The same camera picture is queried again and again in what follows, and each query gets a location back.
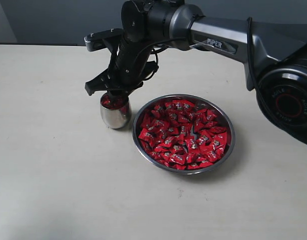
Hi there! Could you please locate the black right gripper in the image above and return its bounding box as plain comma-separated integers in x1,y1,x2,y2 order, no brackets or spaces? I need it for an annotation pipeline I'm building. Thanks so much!
85,35,157,99

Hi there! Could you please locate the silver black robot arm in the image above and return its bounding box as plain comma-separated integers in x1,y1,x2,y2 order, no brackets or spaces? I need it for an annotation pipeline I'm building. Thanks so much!
84,0,307,145

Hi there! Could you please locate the stainless steel cup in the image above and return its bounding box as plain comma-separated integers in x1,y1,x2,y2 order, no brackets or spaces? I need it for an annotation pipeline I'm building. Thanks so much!
100,93,132,130

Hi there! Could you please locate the round stainless steel plate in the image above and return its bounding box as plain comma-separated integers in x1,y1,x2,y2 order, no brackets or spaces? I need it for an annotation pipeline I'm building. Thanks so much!
132,94,236,175

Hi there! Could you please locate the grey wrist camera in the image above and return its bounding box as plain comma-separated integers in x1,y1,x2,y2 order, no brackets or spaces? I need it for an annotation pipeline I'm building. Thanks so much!
84,28,124,53

